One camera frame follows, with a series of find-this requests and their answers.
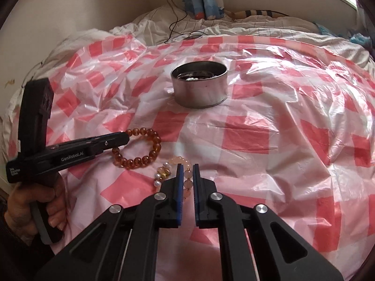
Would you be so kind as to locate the blue plastic bag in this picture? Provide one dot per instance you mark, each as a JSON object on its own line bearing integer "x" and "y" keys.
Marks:
{"x": 357, "y": 38}

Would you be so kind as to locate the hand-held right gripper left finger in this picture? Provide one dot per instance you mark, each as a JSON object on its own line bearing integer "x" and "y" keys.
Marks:
{"x": 180, "y": 181}

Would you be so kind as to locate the red checked plastic sheet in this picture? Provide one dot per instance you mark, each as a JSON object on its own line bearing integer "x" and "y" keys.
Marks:
{"x": 263, "y": 140}

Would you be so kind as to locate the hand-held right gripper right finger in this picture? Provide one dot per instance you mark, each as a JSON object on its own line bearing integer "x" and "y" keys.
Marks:
{"x": 195, "y": 181}

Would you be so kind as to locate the person's left hand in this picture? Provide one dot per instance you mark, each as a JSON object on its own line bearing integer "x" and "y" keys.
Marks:
{"x": 20, "y": 207}

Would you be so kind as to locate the round metal tin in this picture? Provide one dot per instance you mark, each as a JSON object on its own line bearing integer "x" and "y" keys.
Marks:
{"x": 199, "y": 93}

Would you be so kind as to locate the striped pillow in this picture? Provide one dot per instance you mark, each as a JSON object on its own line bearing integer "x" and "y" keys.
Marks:
{"x": 257, "y": 13}

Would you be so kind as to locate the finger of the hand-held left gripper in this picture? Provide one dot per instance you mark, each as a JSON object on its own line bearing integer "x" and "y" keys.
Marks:
{"x": 112, "y": 142}

